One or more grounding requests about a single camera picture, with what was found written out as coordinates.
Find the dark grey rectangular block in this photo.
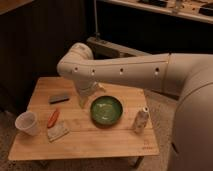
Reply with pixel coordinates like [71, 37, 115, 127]
[49, 94, 70, 104]

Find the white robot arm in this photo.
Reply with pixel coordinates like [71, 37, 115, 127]
[57, 43, 213, 171]

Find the green ceramic bowl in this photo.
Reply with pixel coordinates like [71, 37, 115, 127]
[90, 96, 123, 126]

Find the background shelf with items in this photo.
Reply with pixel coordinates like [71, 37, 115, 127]
[101, 0, 213, 24]

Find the white plastic cup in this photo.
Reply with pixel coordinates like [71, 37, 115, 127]
[15, 111, 39, 136]

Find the small white bottle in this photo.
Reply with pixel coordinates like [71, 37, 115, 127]
[133, 107, 149, 134]

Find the grey metal stand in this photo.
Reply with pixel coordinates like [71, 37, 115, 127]
[87, 0, 147, 58]

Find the wooden table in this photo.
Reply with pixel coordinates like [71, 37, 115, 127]
[8, 77, 159, 161]

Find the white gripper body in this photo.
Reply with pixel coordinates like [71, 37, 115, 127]
[76, 82, 105, 108]

